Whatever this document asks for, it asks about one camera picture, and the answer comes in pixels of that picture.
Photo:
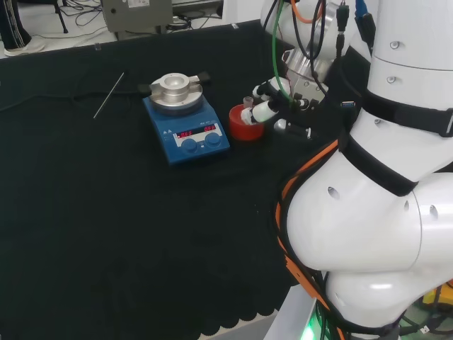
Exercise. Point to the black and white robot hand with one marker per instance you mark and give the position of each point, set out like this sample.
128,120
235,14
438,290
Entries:
304,92

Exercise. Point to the clear round-bottom flask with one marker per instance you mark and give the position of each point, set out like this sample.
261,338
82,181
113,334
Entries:
248,101

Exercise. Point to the red round flask holder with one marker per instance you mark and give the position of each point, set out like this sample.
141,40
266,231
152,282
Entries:
244,133

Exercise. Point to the heater with blue base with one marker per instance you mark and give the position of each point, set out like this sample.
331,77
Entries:
191,148

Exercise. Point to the grey metal cabinet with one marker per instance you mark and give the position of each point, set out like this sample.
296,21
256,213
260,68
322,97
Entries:
141,14

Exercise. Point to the thin grey rod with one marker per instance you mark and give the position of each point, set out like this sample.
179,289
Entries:
108,96

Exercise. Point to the black bench cloth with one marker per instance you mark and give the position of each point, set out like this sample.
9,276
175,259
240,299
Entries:
106,212

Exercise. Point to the yellow box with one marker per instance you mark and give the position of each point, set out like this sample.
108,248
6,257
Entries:
433,297

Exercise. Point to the black tripod leg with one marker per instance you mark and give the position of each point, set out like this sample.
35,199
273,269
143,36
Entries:
61,17

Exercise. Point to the person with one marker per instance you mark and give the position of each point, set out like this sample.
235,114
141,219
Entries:
14,25

